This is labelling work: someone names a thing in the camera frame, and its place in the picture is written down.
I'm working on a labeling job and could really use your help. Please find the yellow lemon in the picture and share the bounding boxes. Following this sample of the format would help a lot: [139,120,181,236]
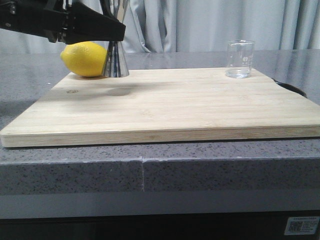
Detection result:
[60,41,107,77]

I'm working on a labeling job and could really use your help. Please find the wooden cutting board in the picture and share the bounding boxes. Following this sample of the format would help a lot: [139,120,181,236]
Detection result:
[0,68,320,148]

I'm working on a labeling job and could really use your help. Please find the grey curtain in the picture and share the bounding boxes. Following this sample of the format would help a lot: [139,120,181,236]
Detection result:
[0,0,320,55]

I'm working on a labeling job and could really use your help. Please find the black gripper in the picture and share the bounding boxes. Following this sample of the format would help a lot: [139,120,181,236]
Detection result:
[0,0,126,45]

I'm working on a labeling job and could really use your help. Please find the steel double jigger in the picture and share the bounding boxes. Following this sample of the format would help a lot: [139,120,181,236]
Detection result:
[100,0,129,78]

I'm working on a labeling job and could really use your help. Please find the small glass beaker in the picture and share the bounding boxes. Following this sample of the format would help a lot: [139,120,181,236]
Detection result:
[225,39,255,79]

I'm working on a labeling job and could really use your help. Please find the white QR code label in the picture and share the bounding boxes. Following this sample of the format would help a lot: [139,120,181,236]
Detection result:
[284,216,320,236]

